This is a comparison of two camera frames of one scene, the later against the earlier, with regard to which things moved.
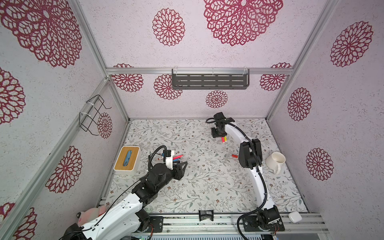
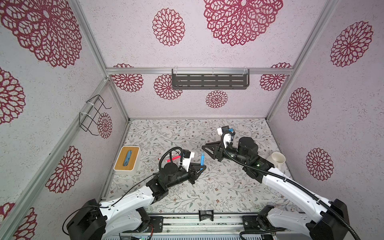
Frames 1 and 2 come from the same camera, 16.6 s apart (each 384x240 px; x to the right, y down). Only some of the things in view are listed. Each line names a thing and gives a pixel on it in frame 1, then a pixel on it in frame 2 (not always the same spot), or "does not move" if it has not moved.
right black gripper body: [215, 132] -> [235, 153]
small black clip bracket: [203, 214] does not move
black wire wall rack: [90, 116] does not move
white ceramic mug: [274, 161] does not move
